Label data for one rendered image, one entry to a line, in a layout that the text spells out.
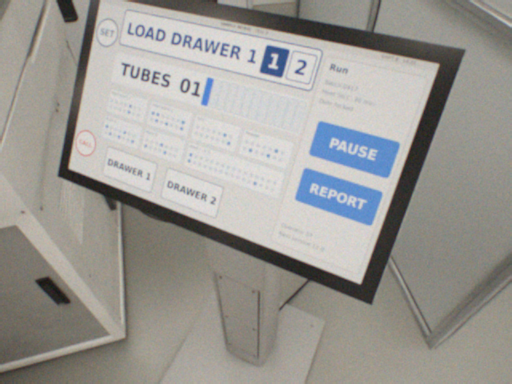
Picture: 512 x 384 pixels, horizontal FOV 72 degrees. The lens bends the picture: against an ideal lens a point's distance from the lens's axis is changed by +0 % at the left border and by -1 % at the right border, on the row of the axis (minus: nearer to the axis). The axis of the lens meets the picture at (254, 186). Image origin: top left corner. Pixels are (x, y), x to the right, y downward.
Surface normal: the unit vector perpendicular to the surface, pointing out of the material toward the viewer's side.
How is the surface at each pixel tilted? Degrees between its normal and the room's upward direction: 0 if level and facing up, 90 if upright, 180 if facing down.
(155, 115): 50
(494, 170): 90
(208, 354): 5
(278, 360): 5
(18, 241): 90
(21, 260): 90
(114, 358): 0
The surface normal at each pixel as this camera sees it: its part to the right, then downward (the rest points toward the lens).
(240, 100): -0.32, 0.07
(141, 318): 0.00, -0.68
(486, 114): -0.98, 0.14
